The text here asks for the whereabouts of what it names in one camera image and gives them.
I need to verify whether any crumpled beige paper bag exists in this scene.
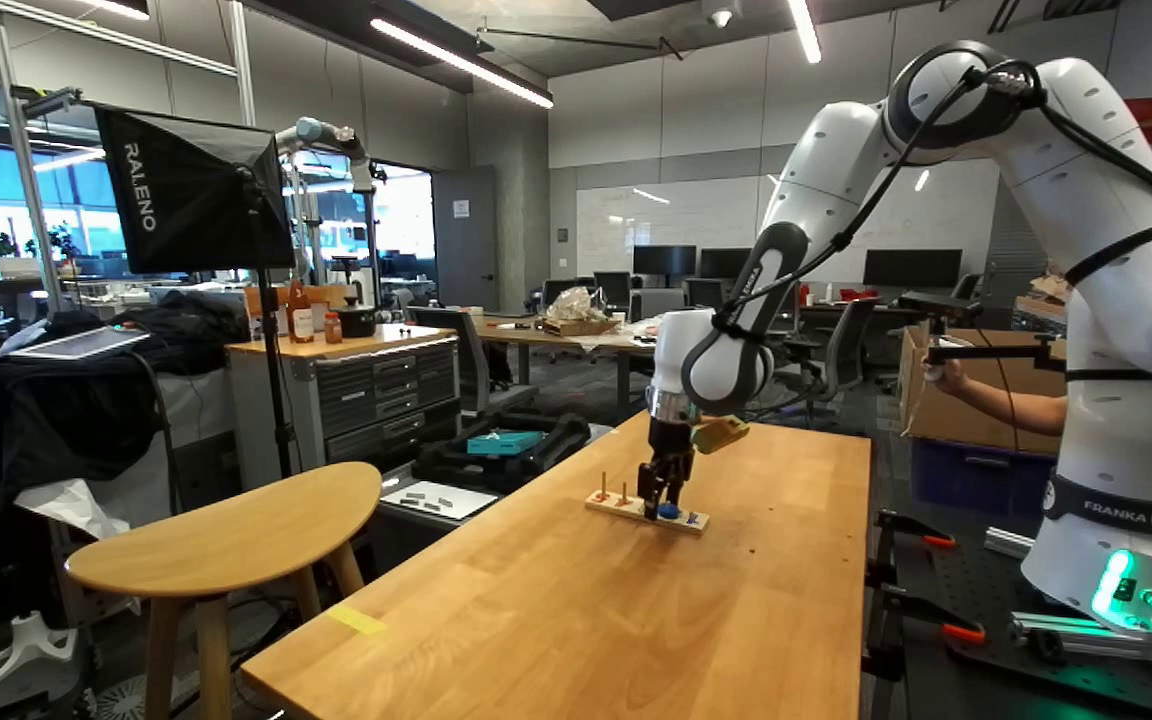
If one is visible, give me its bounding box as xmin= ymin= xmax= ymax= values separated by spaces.
xmin=538 ymin=283 xmax=623 ymax=339

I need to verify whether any wide black computer monitor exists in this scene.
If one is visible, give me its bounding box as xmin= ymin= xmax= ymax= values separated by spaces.
xmin=861 ymin=245 xmax=968 ymax=291

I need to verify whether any grey drawer cabinet wooden top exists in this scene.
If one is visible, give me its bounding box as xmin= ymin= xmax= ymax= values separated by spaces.
xmin=224 ymin=321 xmax=464 ymax=492

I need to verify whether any black and teal bag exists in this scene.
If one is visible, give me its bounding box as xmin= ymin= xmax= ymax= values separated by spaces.
xmin=411 ymin=406 xmax=594 ymax=495

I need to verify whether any long ceiling light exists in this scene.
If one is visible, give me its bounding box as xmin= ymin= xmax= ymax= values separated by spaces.
xmin=364 ymin=10 xmax=559 ymax=115

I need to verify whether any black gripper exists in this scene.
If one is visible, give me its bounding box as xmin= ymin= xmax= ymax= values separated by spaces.
xmin=641 ymin=412 xmax=701 ymax=520

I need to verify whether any wooden office desk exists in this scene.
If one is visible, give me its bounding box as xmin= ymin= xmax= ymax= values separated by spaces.
xmin=473 ymin=316 xmax=661 ymax=416

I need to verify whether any black cloth covered table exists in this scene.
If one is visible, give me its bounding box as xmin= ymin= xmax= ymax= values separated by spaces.
xmin=0 ymin=312 xmax=248 ymax=630

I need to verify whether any short ceiling light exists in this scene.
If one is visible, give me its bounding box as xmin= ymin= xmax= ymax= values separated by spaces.
xmin=783 ymin=0 xmax=826 ymax=67

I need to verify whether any yellow tape strip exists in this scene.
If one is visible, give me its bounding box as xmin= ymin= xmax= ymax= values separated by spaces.
xmin=323 ymin=604 xmax=392 ymax=639

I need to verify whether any grey door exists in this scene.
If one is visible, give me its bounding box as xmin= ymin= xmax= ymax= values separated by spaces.
xmin=434 ymin=164 xmax=504 ymax=316

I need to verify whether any black clamp orange handle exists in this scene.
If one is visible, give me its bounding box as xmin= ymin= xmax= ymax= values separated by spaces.
xmin=876 ymin=511 xmax=964 ymax=559
xmin=864 ymin=590 xmax=995 ymax=661

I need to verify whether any round wooden stool table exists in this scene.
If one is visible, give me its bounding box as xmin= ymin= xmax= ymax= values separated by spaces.
xmin=59 ymin=459 xmax=387 ymax=720

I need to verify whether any brown cardboard box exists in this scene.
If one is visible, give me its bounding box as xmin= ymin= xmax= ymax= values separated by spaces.
xmin=896 ymin=321 xmax=1073 ymax=463

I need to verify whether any black light stand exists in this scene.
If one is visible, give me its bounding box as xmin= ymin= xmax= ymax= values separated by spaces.
xmin=250 ymin=155 xmax=304 ymax=478

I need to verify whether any wooden peg stand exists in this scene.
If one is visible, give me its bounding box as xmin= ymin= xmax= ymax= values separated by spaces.
xmin=585 ymin=466 xmax=710 ymax=538

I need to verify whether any person forearm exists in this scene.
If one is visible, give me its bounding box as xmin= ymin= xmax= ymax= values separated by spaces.
xmin=934 ymin=362 xmax=1073 ymax=439

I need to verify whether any blue plastic bin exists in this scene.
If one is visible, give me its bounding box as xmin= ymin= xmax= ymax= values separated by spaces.
xmin=908 ymin=437 xmax=1063 ymax=527

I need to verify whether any black office chair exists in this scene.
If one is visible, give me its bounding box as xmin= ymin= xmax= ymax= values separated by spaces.
xmin=772 ymin=291 xmax=885 ymax=416

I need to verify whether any white plastic stand foot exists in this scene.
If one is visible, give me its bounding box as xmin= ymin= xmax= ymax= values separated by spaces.
xmin=0 ymin=609 xmax=89 ymax=720

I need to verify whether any black softbox light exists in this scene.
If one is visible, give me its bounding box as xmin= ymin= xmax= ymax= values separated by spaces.
xmin=92 ymin=103 xmax=300 ymax=281

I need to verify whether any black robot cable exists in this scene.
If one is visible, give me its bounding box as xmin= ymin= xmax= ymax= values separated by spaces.
xmin=709 ymin=50 xmax=1152 ymax=342

